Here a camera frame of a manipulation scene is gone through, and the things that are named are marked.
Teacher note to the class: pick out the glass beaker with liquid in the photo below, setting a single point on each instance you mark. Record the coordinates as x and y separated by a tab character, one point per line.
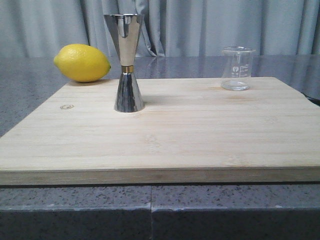
238	68

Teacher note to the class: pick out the steel double jigger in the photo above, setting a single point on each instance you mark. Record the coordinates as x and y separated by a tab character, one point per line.
125	33

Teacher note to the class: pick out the wooden cutting board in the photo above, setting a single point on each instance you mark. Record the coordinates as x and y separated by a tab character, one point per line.
190	131

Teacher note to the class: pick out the yellow lemon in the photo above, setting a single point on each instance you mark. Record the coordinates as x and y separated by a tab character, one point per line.
82	63

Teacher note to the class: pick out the grey curtain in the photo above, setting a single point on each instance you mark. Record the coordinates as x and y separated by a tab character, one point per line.
170	28

